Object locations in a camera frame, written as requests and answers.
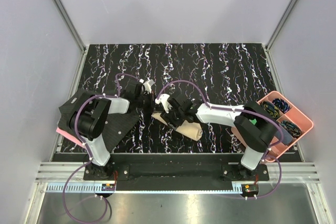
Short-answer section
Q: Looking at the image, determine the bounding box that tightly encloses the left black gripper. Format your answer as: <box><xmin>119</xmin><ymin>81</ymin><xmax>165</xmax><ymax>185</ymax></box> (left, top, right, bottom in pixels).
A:
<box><xmin>135</xmin><ymin>91</ymin><xmax>164</xmax><ymax>113</ymax></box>

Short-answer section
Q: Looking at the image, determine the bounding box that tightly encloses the beige cloth napkin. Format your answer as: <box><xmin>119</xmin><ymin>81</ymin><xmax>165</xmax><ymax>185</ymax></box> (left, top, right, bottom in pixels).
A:
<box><xmin>151</xmin><ymin>112</ymin><xmax>203</xmax><ymax>141</ymax></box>

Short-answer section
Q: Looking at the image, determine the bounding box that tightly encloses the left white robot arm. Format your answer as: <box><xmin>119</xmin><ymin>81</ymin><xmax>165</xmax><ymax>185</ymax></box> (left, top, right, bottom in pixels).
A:
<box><xmin>59</xmin><ymin>80</ymin><xmax>155</xmax><ymax>180</ymax></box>

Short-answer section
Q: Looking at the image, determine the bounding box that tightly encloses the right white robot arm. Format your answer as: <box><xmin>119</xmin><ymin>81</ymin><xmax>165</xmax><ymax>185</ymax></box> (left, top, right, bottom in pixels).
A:
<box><xmin>155</xmin><ymin>93</ymin><xmax>284</xmax><ymax>180</ymax></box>

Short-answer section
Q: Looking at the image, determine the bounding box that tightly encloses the yellow patterned sock roll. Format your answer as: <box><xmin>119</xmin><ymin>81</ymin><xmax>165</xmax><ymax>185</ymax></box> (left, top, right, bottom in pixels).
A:
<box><xmin>261</xmin><ymin>101</ymin><xmax>280</xmax><ymax>119</ymax></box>

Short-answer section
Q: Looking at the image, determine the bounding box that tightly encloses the blue patterned sock roll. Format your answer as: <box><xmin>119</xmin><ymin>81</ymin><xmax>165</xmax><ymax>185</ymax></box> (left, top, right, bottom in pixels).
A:
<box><xmin>272</xmin><ymin>98</ymin><xmax>291</xmax><ymax>114</ymax></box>

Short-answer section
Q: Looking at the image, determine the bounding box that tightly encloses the teal patterned sock roll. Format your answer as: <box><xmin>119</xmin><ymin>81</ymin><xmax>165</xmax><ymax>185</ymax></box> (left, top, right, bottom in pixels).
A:
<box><xmin>280</xmin><ymin>120</ymin><xmax>302</xmax><ymax>138</ymax></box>

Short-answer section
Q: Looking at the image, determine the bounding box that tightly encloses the pink paper sheet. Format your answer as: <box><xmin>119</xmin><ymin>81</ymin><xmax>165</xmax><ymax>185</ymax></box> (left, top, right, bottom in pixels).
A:
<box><xmin>56</xmin><ymin>128</ymin><xmax>85</xmax><ymax>148</ymax></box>

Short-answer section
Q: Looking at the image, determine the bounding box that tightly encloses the grey rolled sock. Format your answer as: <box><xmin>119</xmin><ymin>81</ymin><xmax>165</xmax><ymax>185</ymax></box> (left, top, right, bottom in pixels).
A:
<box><xmin>282</xmin><ymin>130</ymin><xmax>293</xmax><ymax>146</ymax></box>

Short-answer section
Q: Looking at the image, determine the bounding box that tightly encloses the pink divided tray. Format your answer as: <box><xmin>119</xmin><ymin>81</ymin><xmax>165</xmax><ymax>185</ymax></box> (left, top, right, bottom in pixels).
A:
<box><xmin>231</xmin><ymin>90</ymin><xmax>314</xmax><ymax>163</ymax></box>

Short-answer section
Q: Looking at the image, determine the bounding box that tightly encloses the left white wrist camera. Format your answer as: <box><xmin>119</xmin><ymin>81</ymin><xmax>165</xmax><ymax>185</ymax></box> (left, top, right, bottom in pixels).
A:
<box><xmin>139</xmin><ymin>79</ymin><xmax>155</xmax><ymax>93</ymax></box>

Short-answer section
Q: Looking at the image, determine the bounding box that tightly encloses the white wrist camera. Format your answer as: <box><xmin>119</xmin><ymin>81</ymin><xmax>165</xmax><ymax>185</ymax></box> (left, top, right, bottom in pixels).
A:
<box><xmin>155</xmin><ymin>93</ymin><xmax>172</xmax><ymax>112</ymax></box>
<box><xmin>139</xmin><ymin>79</ymin><xmax>155</xmax><ymax>93</ymax></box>

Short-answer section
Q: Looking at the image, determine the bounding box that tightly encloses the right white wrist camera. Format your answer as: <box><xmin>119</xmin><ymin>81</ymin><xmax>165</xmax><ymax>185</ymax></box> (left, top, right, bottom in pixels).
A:
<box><xmin>155</xmin><ymin>93</ymin><xmax>172</xmax><ymax>112</ymax></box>

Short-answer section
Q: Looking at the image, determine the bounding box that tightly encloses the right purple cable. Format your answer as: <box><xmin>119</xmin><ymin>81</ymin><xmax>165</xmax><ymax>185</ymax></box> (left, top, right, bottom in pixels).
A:
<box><xmin>156</xmin><ymin>80</ymin><xmax>289</xmax><ymax>200</ymax></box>

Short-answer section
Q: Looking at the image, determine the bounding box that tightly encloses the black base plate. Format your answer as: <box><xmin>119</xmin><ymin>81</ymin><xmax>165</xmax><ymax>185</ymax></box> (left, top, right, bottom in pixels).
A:
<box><xmin>83</xmin><ymin>154</ymin><xmax>269</xmax><ymax>193</ymax></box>

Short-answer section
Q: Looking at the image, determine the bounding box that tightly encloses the slotted cable duct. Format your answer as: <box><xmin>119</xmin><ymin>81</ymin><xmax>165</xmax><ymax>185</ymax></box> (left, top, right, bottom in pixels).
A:
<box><xmin>46</xmin><ymin>183</ymin><xmax>116</xmax><ymax>194</ymax></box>

